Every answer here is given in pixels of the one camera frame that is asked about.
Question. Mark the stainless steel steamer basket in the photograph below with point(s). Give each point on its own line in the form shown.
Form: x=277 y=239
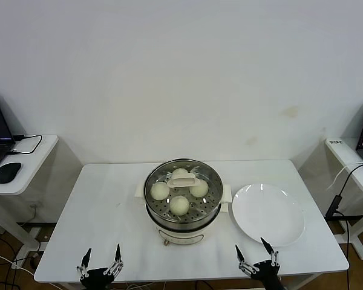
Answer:
x=215 y=213

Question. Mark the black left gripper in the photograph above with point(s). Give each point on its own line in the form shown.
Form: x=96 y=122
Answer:
x=96 y=279

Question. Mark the white steamed baozi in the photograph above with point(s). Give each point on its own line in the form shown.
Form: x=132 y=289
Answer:
x=178 y=172
x=159 y=191
x=199 y=190
x=179 y=206

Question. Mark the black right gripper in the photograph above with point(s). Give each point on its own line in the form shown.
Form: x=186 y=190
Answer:
x=266 y=273

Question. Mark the round glass pot lid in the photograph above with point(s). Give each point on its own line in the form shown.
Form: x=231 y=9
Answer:
x=181 y=182

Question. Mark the white round plate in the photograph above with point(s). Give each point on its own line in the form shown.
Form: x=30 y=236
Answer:
x=269 y=211

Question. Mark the white electric cooking pot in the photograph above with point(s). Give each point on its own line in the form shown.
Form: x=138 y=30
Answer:
x=181 y=235

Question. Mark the white side table with mouse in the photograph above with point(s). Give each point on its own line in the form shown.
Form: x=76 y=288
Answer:
x=33 y=173

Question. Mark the black computer mouse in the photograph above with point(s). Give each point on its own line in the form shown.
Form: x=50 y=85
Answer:
x=8 y=172

